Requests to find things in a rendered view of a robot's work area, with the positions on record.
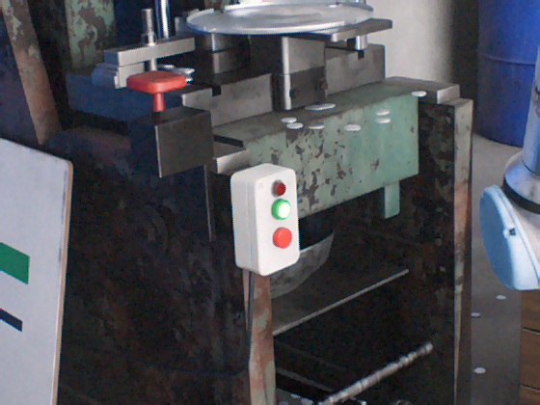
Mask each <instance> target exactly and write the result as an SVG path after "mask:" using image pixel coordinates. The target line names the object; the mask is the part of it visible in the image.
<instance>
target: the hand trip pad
mask: <svg viewBox="0 0 540 405"><path fill-rule="evenodd" d="M125 82H126V87H127V89H128V90H131V91H140V92H144V93H149V94H150V97H151V107H152V111H163V110H165V109H164V99H163V93H164V92H170V91H174V90H178V89H182V88H183V87H185V86H186V78H185V76H184V75H182V74H178V73H173V72H168V71H156V70H153V71H145V72H142V73H137V74H134V75H130V76H128V78H126V79H125Z"/></svg>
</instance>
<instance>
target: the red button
mask: <svg viewBox="0 0 540 405"><path fill-rule="evenodd" d="M292 238H293V234H292V232H291V230H290V229H286V228H278V229H276V230H275V231H274V234H273V243H274V246H275V247H277V248H282V249H284V248H287V247H288V246H289V245H290V243H291V241H292Z"/></svg>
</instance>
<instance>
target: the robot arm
mask: <svg viewBox="0 0 540 405"><path fill-rule="evenodd" d="M478 218H479V225H480V230H481V235H482V239H483V242H484V248H485V252H486V255H487V257H488V258H489V261H490V262H491V267H492V268H493V270H494V272H495V274H496V275H497V276H498V279H499V280H500V281H501V282H502V283H503V284H504V285H505V286H506V287H510V288H511V289H516V290H521V289H533V288H538V289H539V290H540V41H539V50H538V57H537V62H536V68H535V72H534V77H533V83H532V89H531V100H530V105H529V110H528V117H527V122H526V132H525V142H524V148H523V150H522V151H520V152H518V153H517V154H515V155H514V156H511V158H510V159H509V161H508V162H507V163H506V165H505V168H504V179H503V184H502V186H497V185H496V184H493V185H491V187H489V188H486V189H484V191H482V193H481V195H480V197H479V202H478Z"/></svg>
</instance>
